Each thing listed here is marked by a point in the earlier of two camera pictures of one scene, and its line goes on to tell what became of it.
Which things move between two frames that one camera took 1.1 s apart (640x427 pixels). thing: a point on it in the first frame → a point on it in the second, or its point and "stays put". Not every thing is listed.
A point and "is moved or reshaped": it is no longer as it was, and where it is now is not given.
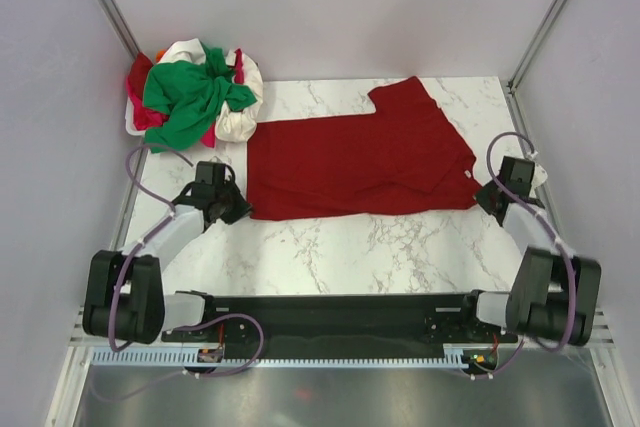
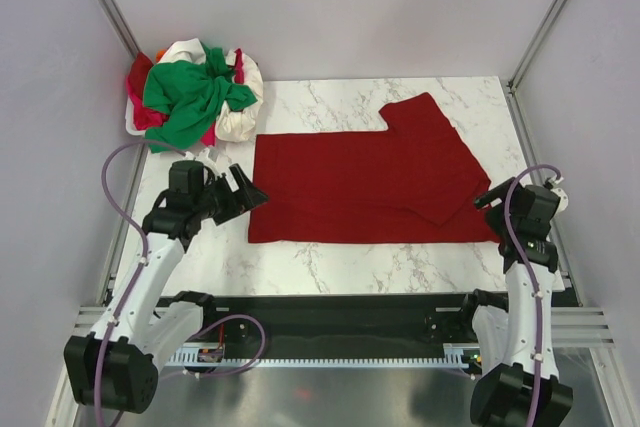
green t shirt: x=183 y=97 stays put
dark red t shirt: x=405 y=155 is moved or reshaped
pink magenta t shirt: x=145 y=117 stays put
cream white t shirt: x=232 y=125 stays put
